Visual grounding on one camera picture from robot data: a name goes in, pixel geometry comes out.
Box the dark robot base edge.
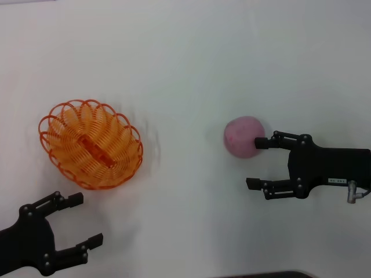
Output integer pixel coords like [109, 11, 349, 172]
[231, 270, 315, 278]

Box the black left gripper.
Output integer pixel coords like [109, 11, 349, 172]
[0, 191, 104, 276]

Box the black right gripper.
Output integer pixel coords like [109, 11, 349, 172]
[246, 130, 371, 201]

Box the orange plastic woven basket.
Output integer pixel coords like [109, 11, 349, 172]
[38, 99, 144, 191]

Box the pink peach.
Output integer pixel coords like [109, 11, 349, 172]
[223, 115, 266, 159]

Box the silver right gripper cable connector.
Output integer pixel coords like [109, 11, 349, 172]
[347, 180, 363, 204]

